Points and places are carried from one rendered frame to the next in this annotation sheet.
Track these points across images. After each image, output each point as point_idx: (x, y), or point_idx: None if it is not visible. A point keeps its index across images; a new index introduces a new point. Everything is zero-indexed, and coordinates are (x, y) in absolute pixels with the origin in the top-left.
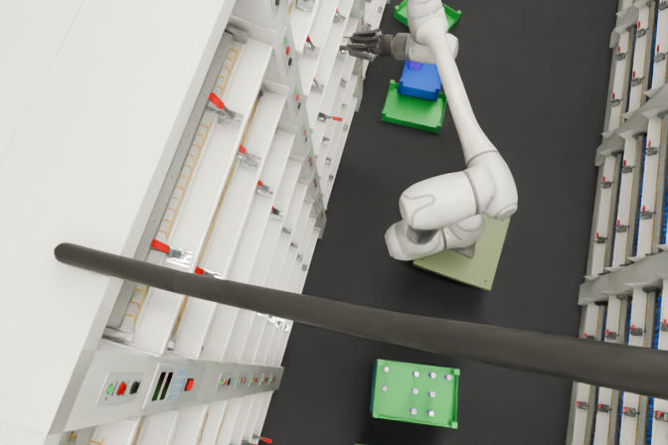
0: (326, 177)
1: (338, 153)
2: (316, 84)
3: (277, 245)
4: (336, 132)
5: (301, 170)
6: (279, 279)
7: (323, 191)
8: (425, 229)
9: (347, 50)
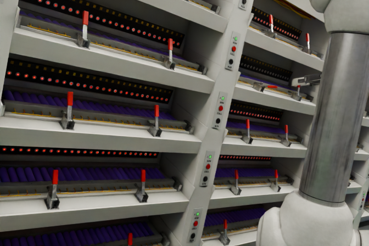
0: (225, 196)
1: (246, 239)
2: (270, 28)
3: (151, 62)
4: (258, 191)
5: (222, 42)
6: (113, 129)
7: (214, 197)
8: (334, 70)
9: (303, 80)
